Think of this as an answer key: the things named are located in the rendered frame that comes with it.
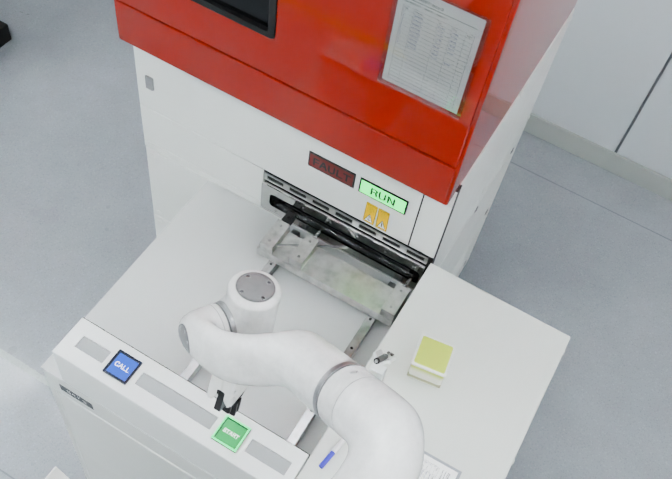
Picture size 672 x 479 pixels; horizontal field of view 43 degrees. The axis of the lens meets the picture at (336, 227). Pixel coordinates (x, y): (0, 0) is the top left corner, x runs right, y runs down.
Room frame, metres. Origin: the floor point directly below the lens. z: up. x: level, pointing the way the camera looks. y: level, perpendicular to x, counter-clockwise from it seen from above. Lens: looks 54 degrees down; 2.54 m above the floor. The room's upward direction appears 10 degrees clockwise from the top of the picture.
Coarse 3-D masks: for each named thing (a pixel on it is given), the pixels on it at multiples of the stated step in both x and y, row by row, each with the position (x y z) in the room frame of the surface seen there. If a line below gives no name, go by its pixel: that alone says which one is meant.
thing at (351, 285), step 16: (288, 240) 1.13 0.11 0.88; (272, 256) 1.08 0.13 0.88; (288, 256) 1.09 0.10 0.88; (320, 256) 1.10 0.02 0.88; (304, 272) 1.05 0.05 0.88; (320, 272) 1.06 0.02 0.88; (336, 272) 1.07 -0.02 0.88; (352, 272) 1.08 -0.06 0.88; (336, 288) 1.03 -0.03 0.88; (352, 288) 1.03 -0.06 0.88; (368, 288) 1.04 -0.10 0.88; (384, 288) 1.05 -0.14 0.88; (352, 304) 1.00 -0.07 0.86; (368, 304) 1.00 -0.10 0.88; (384, 320) 0.97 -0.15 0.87
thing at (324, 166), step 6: (312, 156) 1.21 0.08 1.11; (312, 162) 1.21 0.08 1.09; (318, 162) 1.20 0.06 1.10; (324, 162) 1.20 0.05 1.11; (318, 168) 1.20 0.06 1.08; (324, 168) 1.19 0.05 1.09; (330, 168) 1.19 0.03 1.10; (336, 168) 1.18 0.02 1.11; (330, 174) 1.19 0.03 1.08; (336, 174) 1.18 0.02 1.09; (342, 174) 1.18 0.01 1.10; (348, 174) 1.17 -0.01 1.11; (342, 180) 1.18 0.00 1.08; (348, 180) 1.17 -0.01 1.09
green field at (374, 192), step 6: (366, 186) 1.16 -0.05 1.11; (372, 186) 1.15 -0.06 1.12; (366, 192) 1.15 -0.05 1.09; (372, 192) 1.15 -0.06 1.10; (378, 192) 1.14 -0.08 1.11; (384, 192) 1.14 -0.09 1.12; (378, 198) 1.14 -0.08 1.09; (384, 198) 1.14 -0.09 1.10; (390, 198) 1.13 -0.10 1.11; (396, 198) 1.13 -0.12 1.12; (390, 204) 1.13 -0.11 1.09; (396, 204) 1.13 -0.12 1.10; (402, 204) 1.12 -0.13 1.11; (402, 210) 1.12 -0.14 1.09
